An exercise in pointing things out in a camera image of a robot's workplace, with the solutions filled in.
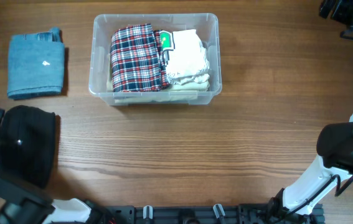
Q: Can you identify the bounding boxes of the blue denim jeans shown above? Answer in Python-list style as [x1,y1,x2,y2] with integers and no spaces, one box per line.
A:
[7,27,65,100]

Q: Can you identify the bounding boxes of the cream cloth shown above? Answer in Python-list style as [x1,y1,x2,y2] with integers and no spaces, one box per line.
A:
[115,73,210,104]

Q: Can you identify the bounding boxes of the red plaid shirt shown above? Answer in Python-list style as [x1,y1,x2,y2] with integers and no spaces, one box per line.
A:
[110,24,170,92]

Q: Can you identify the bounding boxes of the black garment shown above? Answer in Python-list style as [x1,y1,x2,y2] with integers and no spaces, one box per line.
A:
[0,105,56,189]

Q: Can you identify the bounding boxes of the white printed t-shirt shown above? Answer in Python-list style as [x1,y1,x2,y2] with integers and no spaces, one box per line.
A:
[159,29,210,85]

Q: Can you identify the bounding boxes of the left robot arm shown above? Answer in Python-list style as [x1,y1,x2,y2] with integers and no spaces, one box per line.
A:
[0,105,114,223]

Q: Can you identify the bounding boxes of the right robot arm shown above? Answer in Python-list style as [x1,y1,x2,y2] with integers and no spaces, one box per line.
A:
[264,0,353,223]

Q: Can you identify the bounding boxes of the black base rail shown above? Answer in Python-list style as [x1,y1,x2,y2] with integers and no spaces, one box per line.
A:
[107,203,326,224]

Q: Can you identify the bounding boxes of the clear plastic storage container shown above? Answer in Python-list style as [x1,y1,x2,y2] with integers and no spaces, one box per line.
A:
[88,13,222,106]

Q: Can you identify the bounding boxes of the black right camera cable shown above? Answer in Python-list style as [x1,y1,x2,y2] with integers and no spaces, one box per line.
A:
[269,146,353,224]

